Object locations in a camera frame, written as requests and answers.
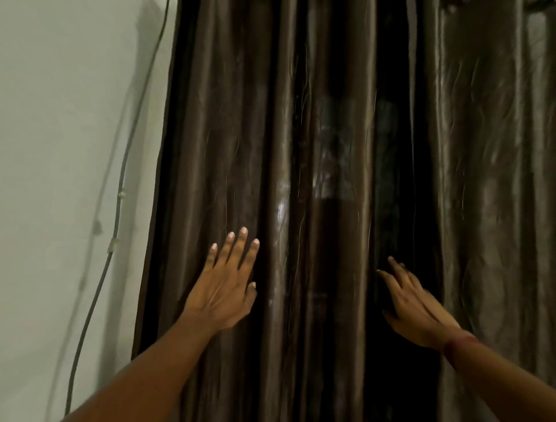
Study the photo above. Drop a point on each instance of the person's left hand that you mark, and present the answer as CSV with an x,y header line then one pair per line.
x,y
219,300

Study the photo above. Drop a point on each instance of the person's right hand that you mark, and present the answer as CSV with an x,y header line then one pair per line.
x,y
417,315

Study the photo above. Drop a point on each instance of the person's right middle finger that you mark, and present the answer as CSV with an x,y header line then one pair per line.
x,y
399,271

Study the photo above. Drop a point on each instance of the person's right thumb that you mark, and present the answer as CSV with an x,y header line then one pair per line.
x,y
391,318

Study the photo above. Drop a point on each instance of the person's left little finger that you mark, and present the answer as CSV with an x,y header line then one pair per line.
x,y
210,257

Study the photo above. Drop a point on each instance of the person's left thumb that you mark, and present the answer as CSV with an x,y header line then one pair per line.
x,y
251,294

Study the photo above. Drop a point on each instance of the person's left middle finger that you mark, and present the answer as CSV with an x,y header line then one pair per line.
x,y
236,248

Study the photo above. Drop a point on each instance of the person's right forearm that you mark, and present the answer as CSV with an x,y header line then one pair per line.
x,y
508,382

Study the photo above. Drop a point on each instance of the person's left forearm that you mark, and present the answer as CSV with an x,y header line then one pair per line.
x,y
143,378

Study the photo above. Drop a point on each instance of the red wrist thread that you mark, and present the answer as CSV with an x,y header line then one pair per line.
x,y
456,345

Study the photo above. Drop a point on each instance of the dark brown satin curtain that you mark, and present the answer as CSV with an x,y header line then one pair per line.
x,y
304,152
491,174

